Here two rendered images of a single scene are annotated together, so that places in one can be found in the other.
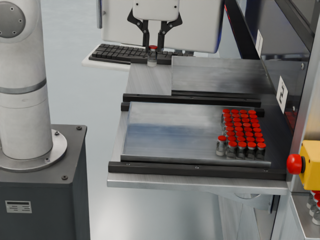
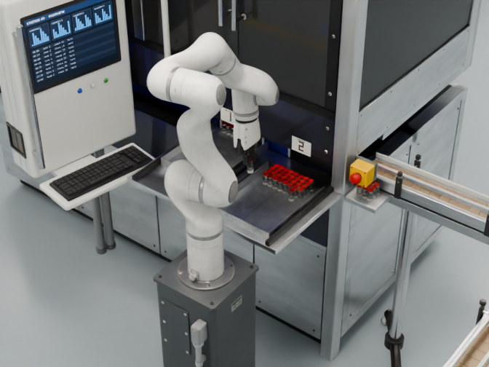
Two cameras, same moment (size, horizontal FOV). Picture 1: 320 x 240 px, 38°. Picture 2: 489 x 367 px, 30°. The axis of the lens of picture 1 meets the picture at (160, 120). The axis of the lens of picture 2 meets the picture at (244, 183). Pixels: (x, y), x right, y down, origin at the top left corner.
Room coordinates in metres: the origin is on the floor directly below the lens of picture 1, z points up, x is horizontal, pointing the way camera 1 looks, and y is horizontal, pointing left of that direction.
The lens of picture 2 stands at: (-0.56, 2.05, 2.90)
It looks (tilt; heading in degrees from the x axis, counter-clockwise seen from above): 36 degrees down; 308
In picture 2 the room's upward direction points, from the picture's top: straight up
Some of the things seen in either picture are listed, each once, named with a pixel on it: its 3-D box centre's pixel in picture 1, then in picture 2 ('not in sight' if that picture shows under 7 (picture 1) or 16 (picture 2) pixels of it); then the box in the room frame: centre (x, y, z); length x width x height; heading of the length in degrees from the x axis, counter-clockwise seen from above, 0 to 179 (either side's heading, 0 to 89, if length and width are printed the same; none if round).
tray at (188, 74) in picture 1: (225, 79); (215, 153); (1.33, -0.20, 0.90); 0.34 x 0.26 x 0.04; 90
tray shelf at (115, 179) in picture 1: (205, 111); (238, 183); (1.16, -0.13, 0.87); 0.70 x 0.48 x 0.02; 0
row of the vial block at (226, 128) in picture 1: (228, 134); (282, 186); (0.98, -0.17, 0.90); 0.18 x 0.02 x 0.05; 179
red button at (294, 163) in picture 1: (297, 164); (356, 178); (0.73, -0.27, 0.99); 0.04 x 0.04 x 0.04; 0
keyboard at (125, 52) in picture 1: (143, 56); (102, 171); (1.68, 0.08, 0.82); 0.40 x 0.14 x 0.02; 79
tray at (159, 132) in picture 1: (193, 134); (268, 199); (0.98, -0.09, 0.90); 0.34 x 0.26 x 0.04; 89
